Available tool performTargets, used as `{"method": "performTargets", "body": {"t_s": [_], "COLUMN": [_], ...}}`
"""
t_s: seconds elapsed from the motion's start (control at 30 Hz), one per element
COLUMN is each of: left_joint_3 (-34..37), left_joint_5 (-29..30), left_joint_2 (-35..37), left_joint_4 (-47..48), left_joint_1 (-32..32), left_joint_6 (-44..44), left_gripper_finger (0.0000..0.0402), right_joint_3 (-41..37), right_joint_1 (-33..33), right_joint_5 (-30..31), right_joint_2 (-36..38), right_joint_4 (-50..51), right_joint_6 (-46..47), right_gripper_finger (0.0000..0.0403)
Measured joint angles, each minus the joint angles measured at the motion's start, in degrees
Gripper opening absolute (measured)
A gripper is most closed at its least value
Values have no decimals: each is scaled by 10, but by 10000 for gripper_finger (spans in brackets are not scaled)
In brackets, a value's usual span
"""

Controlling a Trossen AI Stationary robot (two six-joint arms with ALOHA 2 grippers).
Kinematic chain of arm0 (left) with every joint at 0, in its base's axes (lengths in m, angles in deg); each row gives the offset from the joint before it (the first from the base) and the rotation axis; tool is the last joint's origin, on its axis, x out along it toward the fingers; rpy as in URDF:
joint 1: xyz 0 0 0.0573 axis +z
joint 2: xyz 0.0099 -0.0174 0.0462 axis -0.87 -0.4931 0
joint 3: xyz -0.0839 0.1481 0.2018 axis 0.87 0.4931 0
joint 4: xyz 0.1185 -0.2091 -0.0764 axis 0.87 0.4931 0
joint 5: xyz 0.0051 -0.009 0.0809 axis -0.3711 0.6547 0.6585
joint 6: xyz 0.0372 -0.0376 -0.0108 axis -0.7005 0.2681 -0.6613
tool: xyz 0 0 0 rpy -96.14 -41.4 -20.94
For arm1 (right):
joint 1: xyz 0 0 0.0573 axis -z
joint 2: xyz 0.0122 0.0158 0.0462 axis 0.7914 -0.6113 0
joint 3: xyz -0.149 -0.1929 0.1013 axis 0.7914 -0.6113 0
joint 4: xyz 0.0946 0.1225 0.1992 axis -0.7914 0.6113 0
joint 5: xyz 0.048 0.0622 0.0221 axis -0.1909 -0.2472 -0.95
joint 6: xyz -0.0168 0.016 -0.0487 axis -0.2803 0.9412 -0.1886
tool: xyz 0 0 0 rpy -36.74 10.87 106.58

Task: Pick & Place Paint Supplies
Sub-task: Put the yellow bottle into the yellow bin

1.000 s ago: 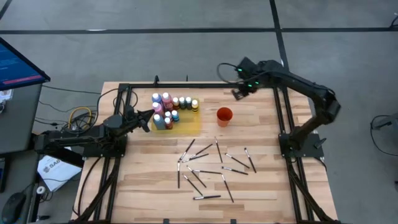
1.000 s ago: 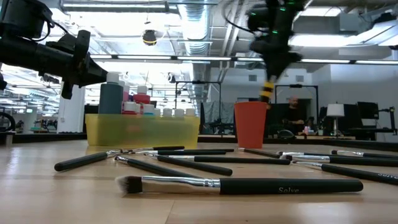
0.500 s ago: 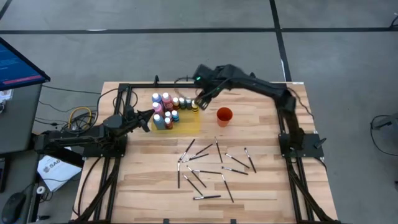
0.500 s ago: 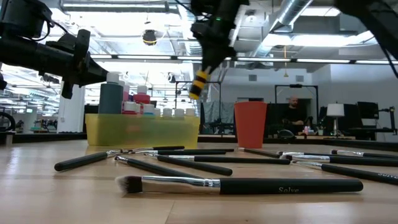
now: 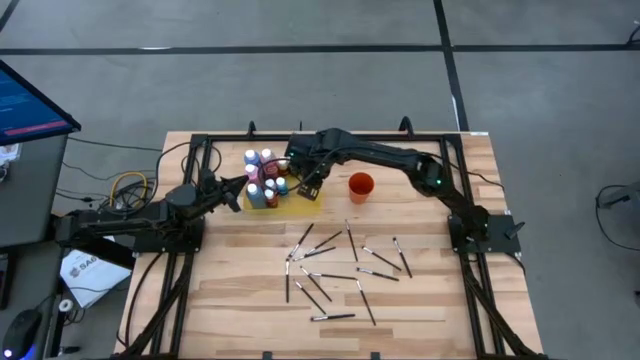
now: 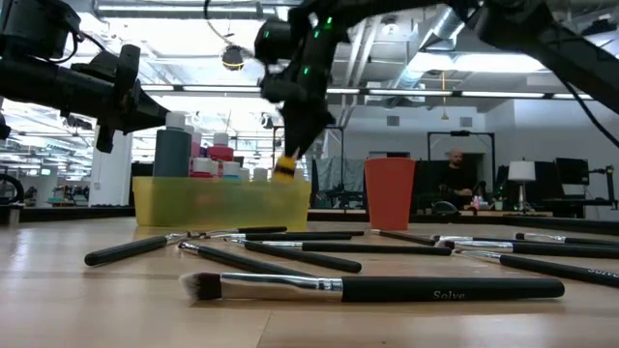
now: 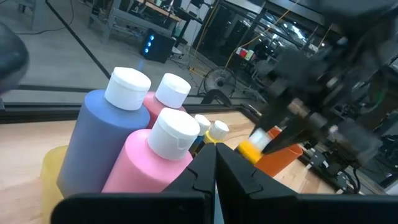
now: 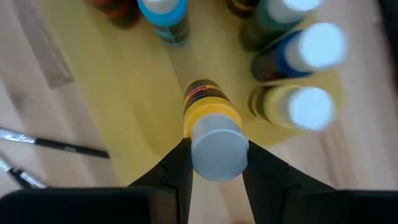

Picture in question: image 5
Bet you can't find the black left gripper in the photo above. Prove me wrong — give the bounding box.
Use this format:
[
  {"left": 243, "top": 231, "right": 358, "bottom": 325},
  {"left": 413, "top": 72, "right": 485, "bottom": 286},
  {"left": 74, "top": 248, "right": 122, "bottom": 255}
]
[{"left": 197, "top": 168, "right": 250, "bottom": 214}]

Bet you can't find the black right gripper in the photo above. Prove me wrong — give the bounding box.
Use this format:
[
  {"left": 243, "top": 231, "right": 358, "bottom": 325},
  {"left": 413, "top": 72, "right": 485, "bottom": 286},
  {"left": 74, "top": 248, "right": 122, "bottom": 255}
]
[{"left": 293, "top": 148, "right": 333, "bottom": 202}]

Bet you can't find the large teal paint bottle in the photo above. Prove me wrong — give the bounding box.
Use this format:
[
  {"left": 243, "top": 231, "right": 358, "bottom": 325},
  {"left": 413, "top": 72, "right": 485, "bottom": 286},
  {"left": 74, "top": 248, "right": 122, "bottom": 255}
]
[{"left": 244, "top": 182, "right": 268, "bottom": 210}]

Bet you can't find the large red paint bottle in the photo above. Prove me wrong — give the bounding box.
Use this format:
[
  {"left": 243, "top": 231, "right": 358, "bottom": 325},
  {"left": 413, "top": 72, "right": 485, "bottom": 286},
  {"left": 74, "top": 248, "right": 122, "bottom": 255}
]
[{"left": 259, "top": 147, "right": 281, "bottom": 181}]

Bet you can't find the orange plastic cup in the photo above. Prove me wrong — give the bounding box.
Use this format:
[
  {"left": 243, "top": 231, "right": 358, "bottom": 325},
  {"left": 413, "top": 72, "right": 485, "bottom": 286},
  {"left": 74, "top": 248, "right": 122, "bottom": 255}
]
[{"left": 348, "top": 171, "right": 376, "bottom": 205}]

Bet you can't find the yellow translucent plastic bin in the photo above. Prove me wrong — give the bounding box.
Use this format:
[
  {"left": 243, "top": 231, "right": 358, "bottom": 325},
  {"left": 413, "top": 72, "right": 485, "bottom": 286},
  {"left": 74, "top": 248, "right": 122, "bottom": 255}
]
[{"left": 241, "top": 159, "right": 322, "bottom": 219}]

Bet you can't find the black slanted bar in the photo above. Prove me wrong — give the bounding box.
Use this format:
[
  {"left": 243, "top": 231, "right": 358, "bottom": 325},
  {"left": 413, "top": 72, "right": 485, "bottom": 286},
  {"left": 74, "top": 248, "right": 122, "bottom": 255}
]
[{"left": 44, "top": 234, "right": 137, "bottom": 271}]

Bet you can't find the white paper sheet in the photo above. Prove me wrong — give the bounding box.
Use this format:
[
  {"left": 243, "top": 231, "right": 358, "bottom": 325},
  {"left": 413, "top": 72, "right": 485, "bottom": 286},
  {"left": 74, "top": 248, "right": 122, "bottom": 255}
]
[{"left": 58, "top": 231, "right": 133, "bottom": 310}]

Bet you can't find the computer monitor blue screen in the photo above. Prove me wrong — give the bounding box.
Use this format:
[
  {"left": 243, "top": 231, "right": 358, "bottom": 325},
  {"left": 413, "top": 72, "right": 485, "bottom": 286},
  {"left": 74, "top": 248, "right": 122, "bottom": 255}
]
[{"left": 0, "top": 58, "right": 82, "bottom": 147}]

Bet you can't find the black computer mouse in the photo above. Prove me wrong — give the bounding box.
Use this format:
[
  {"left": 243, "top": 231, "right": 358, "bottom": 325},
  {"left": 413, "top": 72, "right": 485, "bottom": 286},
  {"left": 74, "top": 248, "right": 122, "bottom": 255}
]
[{"left": 1, "top": 308, "right": 42, "bottom": 360}]

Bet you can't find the yellow cable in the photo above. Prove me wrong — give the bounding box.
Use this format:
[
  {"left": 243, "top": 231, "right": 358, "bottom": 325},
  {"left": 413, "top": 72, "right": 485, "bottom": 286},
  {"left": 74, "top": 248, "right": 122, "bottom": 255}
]
[{"left": 108, "top": 170, "right": 150, "bottom": 210}]

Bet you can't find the thin black floor cable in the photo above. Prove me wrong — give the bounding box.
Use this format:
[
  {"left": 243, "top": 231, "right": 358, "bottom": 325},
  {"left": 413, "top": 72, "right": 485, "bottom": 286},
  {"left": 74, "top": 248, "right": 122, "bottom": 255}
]
[{"left": 66, "top": 135, "right": 165, "bottom": 152}]

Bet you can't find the black floor cable loop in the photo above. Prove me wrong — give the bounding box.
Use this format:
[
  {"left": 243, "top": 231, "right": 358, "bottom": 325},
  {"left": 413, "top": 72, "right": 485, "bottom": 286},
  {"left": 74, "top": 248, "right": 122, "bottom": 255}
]
[{"left": 594, "top": 183, "right": 640, "bottom": 252}]

